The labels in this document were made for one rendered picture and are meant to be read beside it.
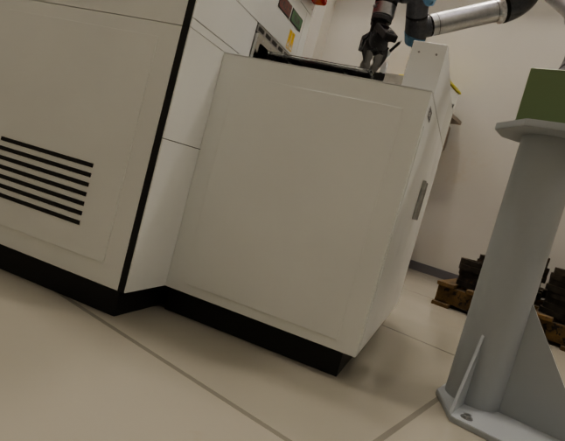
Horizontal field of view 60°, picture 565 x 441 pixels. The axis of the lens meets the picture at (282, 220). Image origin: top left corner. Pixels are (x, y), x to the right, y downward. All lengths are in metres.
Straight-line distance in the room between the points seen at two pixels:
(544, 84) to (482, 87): 3.37
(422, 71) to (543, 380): 0.91
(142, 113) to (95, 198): 0.27
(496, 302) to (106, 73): 1.27
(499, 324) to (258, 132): 0.87
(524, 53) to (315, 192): 3.78
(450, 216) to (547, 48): 1.62
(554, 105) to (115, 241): 1.27
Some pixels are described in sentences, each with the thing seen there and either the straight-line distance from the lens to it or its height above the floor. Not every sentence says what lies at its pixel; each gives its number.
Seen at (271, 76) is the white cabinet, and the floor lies 0.78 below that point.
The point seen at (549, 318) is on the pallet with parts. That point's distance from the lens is 3.12.
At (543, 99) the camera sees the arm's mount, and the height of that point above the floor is 0.90.
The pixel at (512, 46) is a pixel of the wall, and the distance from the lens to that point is 5.03.
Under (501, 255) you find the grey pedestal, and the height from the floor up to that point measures 0.45.
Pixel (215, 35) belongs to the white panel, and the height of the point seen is 0.85.
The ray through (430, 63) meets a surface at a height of 0.90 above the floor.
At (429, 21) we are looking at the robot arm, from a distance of 1.90.
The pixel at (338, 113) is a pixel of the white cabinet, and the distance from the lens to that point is 1.41.
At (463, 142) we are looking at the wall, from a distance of 4.86.
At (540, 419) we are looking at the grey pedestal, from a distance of 1.63.
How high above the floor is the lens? 0.50
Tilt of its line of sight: 5 degrees down
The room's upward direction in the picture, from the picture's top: 15 degrees clockwise
